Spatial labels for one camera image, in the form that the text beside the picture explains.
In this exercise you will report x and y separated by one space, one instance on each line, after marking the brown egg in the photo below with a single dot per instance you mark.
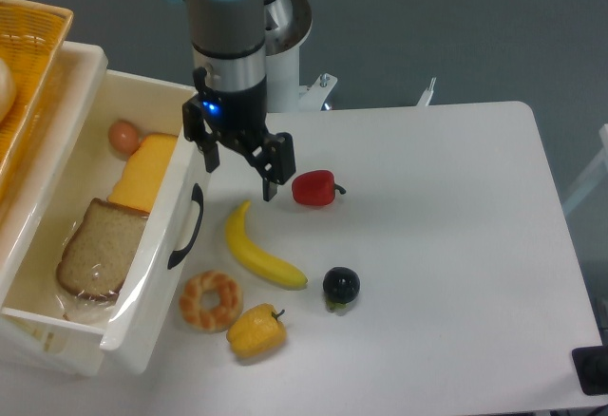
123 137

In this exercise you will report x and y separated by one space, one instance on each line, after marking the yellow banana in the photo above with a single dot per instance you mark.
255 259

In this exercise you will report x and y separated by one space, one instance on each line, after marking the red bell pepper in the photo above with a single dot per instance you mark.
316 188

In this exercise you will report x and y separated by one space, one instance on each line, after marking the yellow bell pepper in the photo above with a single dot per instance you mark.
258 330

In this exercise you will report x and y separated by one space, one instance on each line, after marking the brown bread slice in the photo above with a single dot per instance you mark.
96 260

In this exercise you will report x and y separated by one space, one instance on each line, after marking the dark purple mangosteen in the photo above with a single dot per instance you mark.
341 286

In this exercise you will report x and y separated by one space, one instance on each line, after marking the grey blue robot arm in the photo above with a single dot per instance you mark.
246 58

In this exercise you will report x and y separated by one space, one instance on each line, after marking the orange cheese slice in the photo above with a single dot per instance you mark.
143 173

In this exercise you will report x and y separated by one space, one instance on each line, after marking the white bun in basket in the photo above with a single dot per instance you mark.
8 90

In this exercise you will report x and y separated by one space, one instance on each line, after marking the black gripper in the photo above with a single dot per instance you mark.
237 120

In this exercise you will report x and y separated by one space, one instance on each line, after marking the white drawer cabinet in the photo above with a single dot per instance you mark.
77 73

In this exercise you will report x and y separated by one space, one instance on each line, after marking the white frame at right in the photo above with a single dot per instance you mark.
588 179

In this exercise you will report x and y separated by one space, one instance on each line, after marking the yellow wicker basket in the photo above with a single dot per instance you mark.
31 36

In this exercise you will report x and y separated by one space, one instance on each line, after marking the glazed donut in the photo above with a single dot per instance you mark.
211 301

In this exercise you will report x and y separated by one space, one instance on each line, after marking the white top drawer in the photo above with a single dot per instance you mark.
125 330

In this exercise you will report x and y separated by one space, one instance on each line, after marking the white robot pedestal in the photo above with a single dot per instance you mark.
288 26

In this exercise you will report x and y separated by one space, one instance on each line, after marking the black device at edge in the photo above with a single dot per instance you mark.
591 368

